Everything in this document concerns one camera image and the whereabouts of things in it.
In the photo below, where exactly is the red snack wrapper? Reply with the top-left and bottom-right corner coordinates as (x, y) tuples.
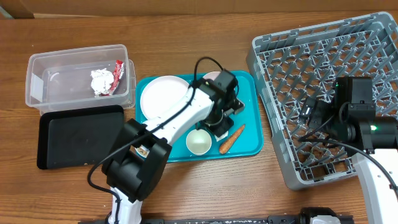
(104, 60), (125, 96)

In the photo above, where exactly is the large white napkin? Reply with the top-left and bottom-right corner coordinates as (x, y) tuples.
(90, 68), (114, 96)

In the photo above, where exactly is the small white tissue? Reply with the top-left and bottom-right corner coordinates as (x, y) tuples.
(215, 131), (229, 142)

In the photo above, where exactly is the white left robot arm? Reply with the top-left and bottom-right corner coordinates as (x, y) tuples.
(101, 70), (244, 223)

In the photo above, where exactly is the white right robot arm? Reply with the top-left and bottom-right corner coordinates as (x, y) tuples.
(299, 77), (397, 223)

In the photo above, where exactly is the grey dishwasher rack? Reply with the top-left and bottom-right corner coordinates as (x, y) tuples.
(246, 12), (397, 190)

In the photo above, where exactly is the orange carrot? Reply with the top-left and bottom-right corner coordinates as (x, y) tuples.
(219, 124), (246, 154)

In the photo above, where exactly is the white paper cup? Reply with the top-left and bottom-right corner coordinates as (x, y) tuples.
(185, 129), (212, 156)

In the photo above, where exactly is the pink bowl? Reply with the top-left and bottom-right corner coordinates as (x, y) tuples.
(203, 72), (220, 81)

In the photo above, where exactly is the large pink plate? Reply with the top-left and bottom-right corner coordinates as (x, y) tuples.
(140, 75), (189, 119)

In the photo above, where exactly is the bowl of food scraps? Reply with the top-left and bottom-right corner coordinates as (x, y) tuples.
(135, 146), (149, 158)

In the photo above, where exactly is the black tray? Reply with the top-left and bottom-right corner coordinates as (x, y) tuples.
(37, 105), (124, 170)

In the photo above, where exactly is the clear plastic bin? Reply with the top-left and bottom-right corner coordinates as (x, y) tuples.
(25, 44), (136, 114)

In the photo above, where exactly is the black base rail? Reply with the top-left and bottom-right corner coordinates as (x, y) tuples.
(77, 205), (355, 224)

